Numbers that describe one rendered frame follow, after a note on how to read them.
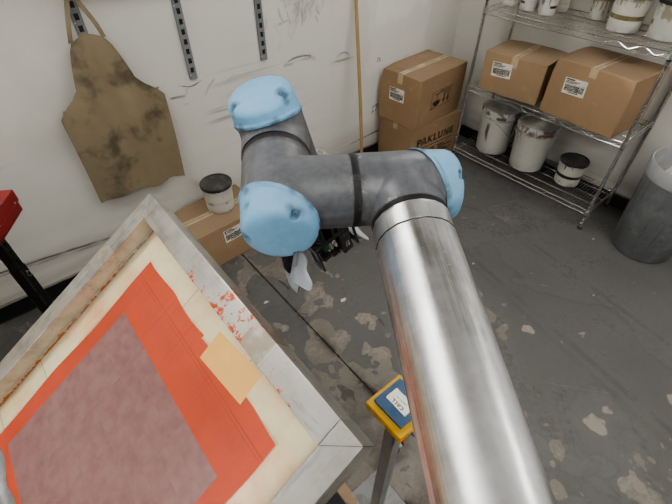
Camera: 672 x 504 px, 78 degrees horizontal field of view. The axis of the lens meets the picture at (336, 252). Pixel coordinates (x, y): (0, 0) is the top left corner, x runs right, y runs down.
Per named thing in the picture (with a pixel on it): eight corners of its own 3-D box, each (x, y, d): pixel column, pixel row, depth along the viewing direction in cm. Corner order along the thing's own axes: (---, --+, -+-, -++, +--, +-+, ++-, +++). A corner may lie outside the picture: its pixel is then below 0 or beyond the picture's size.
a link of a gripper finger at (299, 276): (298, 313, 66) (311, 266, 61) (278, 291, 69) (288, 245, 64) (313, 308, 68) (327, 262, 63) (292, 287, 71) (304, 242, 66)
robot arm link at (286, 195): (359, 204, 36) (344, 125, 42) (228, 212, 35) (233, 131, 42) (354, 257, 42) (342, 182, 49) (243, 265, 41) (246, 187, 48)
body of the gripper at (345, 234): (324, 275, 61) (300, 226, 52) (291, 245, 66) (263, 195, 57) (361, 243, 63) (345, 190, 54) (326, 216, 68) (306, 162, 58)
